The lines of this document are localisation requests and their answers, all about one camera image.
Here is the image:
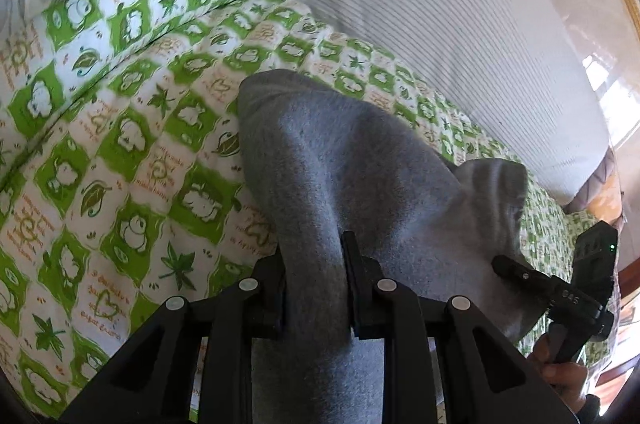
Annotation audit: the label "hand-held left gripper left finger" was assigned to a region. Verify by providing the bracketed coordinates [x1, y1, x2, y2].
[57, 254, 288, 424]

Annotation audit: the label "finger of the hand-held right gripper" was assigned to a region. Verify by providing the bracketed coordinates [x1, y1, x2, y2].
[491, 255, 557, 302]

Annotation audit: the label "red-brown wooden furniture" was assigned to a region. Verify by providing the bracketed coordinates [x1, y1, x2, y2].
[587, 249, 640, 387]

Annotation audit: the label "grey pants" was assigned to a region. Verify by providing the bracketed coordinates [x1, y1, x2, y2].
[236, 68, 530, 424]

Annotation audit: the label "green patterned bed sheet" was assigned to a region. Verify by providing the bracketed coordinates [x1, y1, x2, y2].
[0, 0, 608, 424]

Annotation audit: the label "person's right hand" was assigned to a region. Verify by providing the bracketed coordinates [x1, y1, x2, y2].
[527, 333, 590, 411]

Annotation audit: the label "white striped pillow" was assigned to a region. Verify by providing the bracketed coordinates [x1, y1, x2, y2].
[252, 0, 615, 207]

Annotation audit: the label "person's right forearm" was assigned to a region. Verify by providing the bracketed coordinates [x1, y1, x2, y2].
[574, 393, 603, 424]

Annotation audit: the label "brown patterned cushion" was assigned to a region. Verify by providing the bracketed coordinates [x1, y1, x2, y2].
[564, 146, 627, 227]

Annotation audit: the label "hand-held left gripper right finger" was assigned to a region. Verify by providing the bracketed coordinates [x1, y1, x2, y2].
[341, 231, 581, 424]

